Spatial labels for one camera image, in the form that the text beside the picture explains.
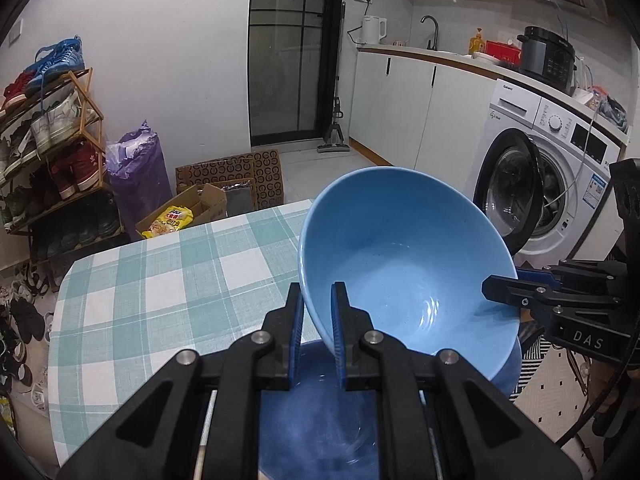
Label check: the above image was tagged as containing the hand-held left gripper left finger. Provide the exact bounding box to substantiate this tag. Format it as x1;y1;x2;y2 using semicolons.
57;282;306;480

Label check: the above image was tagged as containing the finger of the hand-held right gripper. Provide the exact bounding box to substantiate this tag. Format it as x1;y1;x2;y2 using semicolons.
515;259;627;289
481;274;622;312

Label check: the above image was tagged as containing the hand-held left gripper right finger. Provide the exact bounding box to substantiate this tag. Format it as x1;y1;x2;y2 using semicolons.
330;281;583;480

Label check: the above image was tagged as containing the light blue bowl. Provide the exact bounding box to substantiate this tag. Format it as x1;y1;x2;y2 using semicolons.
297;166;521;383

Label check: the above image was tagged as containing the black white patterned rug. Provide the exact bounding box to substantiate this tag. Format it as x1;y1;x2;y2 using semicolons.
517;332;553;401

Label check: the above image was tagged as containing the white dotted floor mat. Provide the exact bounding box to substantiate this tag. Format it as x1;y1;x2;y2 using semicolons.
510;345;608;466

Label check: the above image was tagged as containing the teal checkered tablecloth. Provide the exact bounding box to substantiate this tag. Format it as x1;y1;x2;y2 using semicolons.
47;199;326;468

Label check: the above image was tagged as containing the white washing machine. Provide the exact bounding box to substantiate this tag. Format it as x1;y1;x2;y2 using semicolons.
472;79;626;268

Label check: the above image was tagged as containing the cardboard box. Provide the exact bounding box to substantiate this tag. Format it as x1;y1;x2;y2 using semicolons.
135;182;228;241

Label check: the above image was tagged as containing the brown patterned doormat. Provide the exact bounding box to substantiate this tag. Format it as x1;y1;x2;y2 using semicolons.
175;150;286;211

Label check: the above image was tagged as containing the yellow snack packet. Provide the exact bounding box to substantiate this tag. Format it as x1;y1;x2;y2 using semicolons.
141;206;195;239

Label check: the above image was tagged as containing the bundle of plastic bags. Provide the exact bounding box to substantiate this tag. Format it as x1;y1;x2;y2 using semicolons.
572;55;628;133

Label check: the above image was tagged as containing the floor mop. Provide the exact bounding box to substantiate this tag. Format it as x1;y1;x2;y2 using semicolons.
316;2;351;154

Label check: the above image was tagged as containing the white kitchen base cabinet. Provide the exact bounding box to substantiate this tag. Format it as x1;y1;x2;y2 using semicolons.
348;45;501;171

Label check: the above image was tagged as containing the black pressure cooker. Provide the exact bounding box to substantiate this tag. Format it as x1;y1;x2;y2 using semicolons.
516;26;577;93

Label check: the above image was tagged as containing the purple plastic bag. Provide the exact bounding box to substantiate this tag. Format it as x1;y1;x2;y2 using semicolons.
105;121;173;233

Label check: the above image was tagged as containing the red box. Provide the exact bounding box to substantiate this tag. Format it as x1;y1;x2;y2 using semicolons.
485;40;523;63

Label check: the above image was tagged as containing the black framed glass door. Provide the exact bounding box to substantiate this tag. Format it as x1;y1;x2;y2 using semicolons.
248;0;346;147

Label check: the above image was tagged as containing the metal kitchen faucet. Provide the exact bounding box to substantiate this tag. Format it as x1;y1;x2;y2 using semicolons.
420;15;441;52

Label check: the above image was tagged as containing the scattered pile of sneakers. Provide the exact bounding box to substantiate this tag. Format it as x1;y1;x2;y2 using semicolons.
0;260;56;411

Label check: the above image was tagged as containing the wooden shoe rack with shoes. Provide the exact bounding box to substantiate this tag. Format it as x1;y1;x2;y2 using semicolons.
0;35;123;261

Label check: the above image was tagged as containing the white electric kettle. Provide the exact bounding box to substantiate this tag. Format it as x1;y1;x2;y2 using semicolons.
348;15;388;46

